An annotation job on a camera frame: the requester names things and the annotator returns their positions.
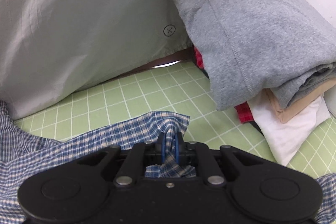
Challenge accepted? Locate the grey carrot print sheet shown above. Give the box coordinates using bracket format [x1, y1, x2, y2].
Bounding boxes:
[1, 0, 189, 119]

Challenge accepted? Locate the red plaid garment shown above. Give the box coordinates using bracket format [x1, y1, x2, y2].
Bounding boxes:
[192, 46, 254, 123]

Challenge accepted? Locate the grey folded sweatshirt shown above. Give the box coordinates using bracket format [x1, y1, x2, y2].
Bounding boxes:
[173, 0, 335, 110]

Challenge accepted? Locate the beige folded garment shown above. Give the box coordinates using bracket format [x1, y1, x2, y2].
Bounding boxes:
[266, 81, 335, 123]

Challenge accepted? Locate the white folded garment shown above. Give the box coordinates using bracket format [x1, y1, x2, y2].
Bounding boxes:
[248, 91, 330, 166]

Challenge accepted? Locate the blue plaid shirt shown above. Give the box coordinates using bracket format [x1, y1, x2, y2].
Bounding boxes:
[1, 102, 335, 223]

